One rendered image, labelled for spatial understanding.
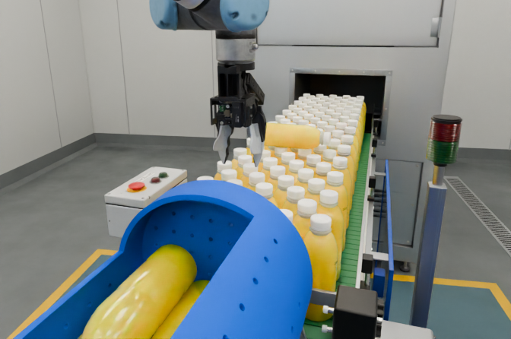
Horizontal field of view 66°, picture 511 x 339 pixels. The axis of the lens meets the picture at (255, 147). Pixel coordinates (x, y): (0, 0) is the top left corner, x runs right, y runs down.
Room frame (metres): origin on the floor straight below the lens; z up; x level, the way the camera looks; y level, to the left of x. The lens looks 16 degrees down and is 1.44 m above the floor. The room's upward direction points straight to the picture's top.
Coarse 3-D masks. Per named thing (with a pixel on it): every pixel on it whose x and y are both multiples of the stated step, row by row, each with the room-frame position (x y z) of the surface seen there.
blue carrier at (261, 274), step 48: (192, 192) 0.49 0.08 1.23; (240, 192) 0.50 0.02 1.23; (144, 240) 0.57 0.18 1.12; (192, 240) 0.54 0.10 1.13; (240, 240) 0.40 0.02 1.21; (288, 240) 0.46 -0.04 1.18; (96, 288) 0.46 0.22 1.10; (240, 288) 0.33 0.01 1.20; (288, 288) 0.39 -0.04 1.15; (48, 336) 0.38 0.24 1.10; (192, 336) 0.26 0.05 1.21; (240, 336) 0.29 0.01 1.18; (288, 336) 0.35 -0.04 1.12
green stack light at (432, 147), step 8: (432, 144) 0.84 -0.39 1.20; (440, 144) 0.83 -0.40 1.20; (448, 144) 0.82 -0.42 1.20; (456, 144) 0.83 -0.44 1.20; (432, 152) 0.84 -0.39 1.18; (440, 152) 0.82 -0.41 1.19; (448, 152) 0.82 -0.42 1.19; (456, 152) 0.83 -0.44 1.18; (432, 160) 0.84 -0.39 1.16; (440, 160) 0.82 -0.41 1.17; (448, 160) 0.82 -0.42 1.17
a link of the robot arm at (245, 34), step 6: (216, 30) 0.75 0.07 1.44; (222, 30) 0.74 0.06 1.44; (228, 30) 0.73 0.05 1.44; (246, 30) 0.74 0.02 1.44; (252, 30) 0.75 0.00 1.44; (216, 36) 0.75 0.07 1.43; (222, 36) 0.74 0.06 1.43; (228, 36) 0.73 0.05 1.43; (234, 36) 0.73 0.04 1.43; (240, 36) 0.73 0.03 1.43; (246, 36) 0.74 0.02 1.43; (252, 36) 0.75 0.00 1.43
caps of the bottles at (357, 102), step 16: (304, 96) 2.19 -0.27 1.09; (320, 96) 2.16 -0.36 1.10; (336, 96) 2.15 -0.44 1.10; (288, 112) 1.70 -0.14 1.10; (304, 112) 1.68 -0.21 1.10; (320, 112) 1.67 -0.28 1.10; (336, 112) 1.67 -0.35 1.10; (352, 112) 1.75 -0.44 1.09; (320, 128) 1.37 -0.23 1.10; (352, 128) 1.38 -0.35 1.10; (320, 144) 1.17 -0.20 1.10; (336, 144) 1.20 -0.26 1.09; (240, 160) 1.03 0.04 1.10; (272, 160) 1.01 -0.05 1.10; (288, 160) 1.06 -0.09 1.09; (320, 160) 1.05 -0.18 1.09; (336, 160) 1.02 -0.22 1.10; (304, 176) 0.91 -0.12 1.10; (336, 176) 0.89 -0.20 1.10
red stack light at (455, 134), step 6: (432, 126) 0.85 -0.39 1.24; (438, 126) 0.83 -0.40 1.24; (444, 126) 0.82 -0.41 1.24; (450, 126) 0.82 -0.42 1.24; (456, 126) 0.82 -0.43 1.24; (432, 132) 0.85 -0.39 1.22; (438, 132) 0.83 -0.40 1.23; (444, 132) 0.82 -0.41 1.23; (450, 132) 0.82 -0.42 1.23; (456, 132) 0.82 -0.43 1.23; (432, 138) 0.84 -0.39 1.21; (438, 138) 0.83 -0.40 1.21; (444, 138) 0.82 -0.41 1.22; (450, 138) 0.82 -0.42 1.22; (456, 138) 0.82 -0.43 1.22
